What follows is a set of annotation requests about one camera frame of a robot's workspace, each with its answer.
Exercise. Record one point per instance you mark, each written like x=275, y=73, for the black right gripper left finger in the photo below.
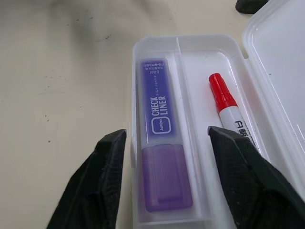
x=95, y=181

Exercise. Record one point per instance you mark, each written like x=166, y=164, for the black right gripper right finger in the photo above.
x=243, y=181

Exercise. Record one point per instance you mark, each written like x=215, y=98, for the purple highlighter marker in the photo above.
x=156, y=133

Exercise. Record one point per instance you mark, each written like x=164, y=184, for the red capped whiteboard marker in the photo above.
x=225, y=100

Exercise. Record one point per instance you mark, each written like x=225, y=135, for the translucent white plastic pencil case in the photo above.
x=195, y=83

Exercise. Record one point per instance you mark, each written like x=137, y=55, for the black object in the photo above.
x=247, y=6

